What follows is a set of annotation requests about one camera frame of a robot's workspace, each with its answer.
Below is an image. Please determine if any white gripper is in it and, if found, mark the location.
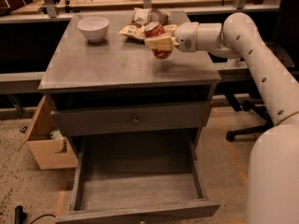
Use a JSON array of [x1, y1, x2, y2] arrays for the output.
[[145, 22, 199, 52]]

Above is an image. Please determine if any red coke can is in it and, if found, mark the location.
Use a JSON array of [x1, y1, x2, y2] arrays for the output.
[[144, 21, 173, 59]]

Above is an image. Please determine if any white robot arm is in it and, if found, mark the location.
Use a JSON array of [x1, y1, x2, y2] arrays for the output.
[[145, 12, 299, 224]]

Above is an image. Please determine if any grey wooden drawer cabinet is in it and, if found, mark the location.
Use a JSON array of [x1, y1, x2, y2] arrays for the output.
[[37, 10, 222, 151]]

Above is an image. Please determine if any closed grey top drawer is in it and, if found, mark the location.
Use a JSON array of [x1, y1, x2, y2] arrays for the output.
[[51, 102, 210, 136]]

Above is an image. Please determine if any open grey middle drawer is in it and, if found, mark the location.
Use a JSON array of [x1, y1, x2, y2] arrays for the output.
[[56, 133, 220, 224]]

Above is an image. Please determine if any chip bag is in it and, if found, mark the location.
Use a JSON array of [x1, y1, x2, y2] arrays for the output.
[[119, 7, 168, 41]]

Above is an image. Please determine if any hand sanitizer bottle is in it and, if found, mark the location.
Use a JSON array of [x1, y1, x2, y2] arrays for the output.
[[227, 59, 240, 67]]

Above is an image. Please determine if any white bowl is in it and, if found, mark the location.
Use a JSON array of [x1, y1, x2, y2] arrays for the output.
[[78, 17, 109, 42]]

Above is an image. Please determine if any black office chair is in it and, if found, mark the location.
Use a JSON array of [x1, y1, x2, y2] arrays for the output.
[[225, 93, 275, 143]]

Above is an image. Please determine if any green white item in box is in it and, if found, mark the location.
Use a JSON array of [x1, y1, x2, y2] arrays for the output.
[[50, 130, 64, 140]]

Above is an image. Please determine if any cardboard box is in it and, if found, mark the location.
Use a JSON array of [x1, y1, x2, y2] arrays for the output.
[[20, 97, 78, 170]]

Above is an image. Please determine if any black cable plug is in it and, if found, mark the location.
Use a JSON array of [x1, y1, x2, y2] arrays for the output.
[[14, 205, 54, 224]]

